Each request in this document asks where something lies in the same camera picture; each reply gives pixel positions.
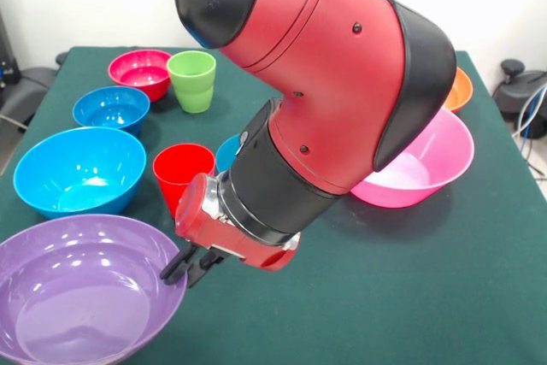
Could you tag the red cup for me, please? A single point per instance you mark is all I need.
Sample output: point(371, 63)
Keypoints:
point(179, 172)

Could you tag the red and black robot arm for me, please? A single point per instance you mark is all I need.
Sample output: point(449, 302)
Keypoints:
point(333, 83)

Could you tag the green cup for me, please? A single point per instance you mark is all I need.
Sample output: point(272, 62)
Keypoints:
point(192, 87)

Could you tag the black round knob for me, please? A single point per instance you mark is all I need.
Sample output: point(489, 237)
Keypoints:
point(62, 58)

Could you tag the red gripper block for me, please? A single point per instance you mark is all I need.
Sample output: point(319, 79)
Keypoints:
point(196, 219)

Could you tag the black equipment rack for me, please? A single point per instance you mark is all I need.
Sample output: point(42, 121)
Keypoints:
point(6, 61)

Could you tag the large pink bowl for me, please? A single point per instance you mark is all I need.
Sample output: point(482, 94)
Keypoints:
point(436, 168)

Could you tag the small pink-red bowl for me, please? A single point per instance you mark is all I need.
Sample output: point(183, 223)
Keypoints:
point(139, 74)

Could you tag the purple bowl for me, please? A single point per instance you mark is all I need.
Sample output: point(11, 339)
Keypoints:
point(85, 296)

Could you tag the black floor stand base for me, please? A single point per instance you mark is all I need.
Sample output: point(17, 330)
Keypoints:
point(30, 87)
point(513, 87)

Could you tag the small light blue ridged bowl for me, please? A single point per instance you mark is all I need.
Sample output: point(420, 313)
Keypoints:
point(224, 157)

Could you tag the dark green tablecloth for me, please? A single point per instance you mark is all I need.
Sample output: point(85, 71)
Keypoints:
point(384, 296)

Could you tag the large blue bowl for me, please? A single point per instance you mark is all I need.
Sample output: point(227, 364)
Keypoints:
point(72, 164)

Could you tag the large orange bowl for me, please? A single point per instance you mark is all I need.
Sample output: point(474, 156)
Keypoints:
point(460, 91)

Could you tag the small dark blue bowl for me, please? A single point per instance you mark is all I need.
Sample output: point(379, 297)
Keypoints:
point(111, 110)

